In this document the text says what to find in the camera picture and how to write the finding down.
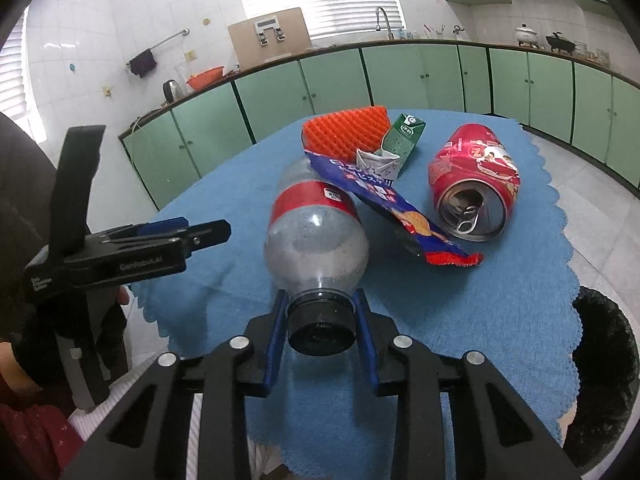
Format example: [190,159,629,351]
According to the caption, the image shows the black wok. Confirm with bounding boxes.
[545,32,575,53]

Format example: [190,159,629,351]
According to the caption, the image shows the orange basin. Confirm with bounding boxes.
[186,66,226,92]

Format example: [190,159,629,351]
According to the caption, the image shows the blue snack packet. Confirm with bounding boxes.
[304,150,485,267]

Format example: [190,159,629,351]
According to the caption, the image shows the steel towel rail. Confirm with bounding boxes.
[125,28,191,68]

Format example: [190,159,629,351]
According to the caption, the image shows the person's left hand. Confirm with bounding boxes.
[97,285,132,378]

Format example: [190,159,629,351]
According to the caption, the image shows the clear plastic bottle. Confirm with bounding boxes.
[263,157,371,357]

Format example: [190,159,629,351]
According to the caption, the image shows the person's dark red clothing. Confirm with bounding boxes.
[0,400,86,480]

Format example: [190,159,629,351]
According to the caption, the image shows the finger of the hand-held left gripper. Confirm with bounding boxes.
[100,220,232,261]
[90,216,190,241]

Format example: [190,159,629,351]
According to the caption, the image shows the orange foam net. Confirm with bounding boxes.
[301,105,392,155]

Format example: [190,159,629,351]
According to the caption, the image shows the glass jars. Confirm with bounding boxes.
[575,42,611,66]

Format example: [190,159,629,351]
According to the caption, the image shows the green milk carton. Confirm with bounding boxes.
[356,112,427,182]

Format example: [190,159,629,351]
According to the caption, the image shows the person's left forearm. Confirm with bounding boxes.
[0,342,28,396]

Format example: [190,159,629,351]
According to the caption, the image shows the wooden cutting board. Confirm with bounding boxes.
[227,7,308,68]

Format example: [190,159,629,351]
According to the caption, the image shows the steel faucet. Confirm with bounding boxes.
[375,6,396,41]

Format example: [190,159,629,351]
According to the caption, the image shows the blue scalloped table mat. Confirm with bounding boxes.
[131,109,583,480]

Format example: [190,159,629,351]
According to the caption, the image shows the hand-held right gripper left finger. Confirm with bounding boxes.
[60,292,291,480]

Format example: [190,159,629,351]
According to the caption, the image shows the dark towel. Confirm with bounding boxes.
[129,50,158,79]

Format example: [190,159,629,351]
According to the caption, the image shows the green base cabinets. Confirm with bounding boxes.
[118,40,640,211]

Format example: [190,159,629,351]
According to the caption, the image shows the black-lined trash bin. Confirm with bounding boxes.
[562,286,640,473]

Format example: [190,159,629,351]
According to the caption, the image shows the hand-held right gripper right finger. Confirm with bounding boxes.
[352,287,583,480]

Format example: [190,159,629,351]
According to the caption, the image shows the red drink can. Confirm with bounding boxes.
[427,123,522,241]

